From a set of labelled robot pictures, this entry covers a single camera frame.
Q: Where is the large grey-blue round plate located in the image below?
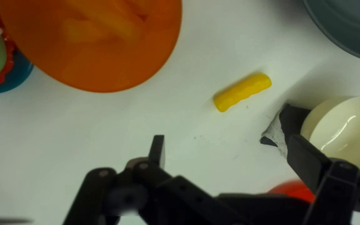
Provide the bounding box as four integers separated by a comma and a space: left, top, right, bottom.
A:
303, 0, 360, 63

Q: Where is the small orange-red plate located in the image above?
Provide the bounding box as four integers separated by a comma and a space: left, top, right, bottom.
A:
267, 178, 317, 204

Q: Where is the translucent orange plastic cup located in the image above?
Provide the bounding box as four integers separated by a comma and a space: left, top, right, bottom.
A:
0, 0, 184, 93

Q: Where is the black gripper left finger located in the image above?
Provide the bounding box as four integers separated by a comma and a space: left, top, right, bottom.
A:
63, 133, 216, 225

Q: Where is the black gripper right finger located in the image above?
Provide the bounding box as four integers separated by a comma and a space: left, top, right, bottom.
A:
288, 133, 360, 225

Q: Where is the cream plastic bowl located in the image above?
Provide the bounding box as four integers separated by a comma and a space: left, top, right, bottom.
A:
299, 96, 360, 173

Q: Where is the yellow toy fry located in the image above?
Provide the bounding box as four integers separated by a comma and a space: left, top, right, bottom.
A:
213, 72, 273, 113

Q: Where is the small teal plate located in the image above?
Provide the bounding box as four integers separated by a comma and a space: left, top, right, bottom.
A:
0, 48, 36, 94

